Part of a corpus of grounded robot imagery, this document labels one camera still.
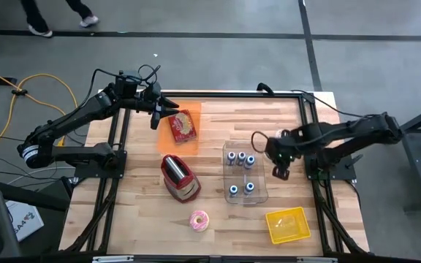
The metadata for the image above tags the red-handled steel box grater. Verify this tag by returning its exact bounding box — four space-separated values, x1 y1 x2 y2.
159 153 202 204

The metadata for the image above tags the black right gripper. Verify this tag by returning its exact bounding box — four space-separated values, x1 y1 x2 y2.
264 128 301 181

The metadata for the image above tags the black aluminium table frame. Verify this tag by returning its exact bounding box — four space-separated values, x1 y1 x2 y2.
58 90 371 256

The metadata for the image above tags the yellow extension cable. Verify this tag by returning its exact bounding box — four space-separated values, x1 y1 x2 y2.
0 61 80 167

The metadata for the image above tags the white printed box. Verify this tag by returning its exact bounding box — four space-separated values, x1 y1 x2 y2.
4 199 45 243

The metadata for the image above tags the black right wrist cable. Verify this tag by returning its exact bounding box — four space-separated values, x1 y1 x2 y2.
251 130 270 153

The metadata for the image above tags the yellow plastic basket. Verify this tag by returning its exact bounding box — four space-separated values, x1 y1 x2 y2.
264 206 312 245

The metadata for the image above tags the dark grey desk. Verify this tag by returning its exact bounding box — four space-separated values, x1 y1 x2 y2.
0 171 71 259

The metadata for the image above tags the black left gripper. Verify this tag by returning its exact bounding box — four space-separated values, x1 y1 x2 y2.
138 82 181 118

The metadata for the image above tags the dark metal stand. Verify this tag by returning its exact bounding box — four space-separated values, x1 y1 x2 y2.
395 99 421 215

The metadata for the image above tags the thin white cable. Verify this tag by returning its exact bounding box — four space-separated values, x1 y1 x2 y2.
5 166 76 185

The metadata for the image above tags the clear plastic bin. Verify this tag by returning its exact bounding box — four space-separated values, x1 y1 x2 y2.
222 140 269 205

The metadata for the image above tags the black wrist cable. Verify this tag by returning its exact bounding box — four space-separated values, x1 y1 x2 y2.
251 130 270 153
91 64 162 98

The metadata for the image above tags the red popcorn packet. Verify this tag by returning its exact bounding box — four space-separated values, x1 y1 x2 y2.
167 108 198 145

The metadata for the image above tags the silver bracket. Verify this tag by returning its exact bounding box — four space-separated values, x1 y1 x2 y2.
92 255 134 263
296 256 338 263

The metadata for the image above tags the pink sprinkled donut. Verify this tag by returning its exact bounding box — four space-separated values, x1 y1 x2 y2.
188 210 211 233

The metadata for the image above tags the person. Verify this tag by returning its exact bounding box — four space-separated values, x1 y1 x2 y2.
19 0 100 38

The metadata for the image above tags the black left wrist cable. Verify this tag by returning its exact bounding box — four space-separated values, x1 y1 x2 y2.
91 64 162 98

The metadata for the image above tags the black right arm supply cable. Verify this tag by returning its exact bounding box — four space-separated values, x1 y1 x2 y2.
290 89 367 120

